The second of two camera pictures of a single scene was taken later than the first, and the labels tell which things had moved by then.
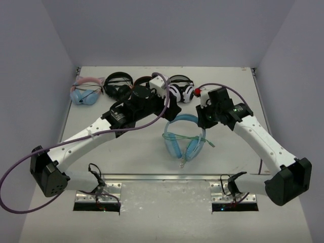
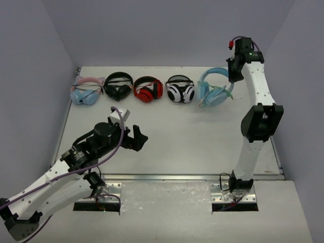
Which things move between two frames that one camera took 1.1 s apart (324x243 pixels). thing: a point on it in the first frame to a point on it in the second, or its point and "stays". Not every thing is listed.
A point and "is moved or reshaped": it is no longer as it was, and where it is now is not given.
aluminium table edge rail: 147,177 stays
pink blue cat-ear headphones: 86,90 stays
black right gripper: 203,122 to 232,77
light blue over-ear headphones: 195,146 is moved or reshaped
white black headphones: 182,86 stays
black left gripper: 165,107 to 129,141
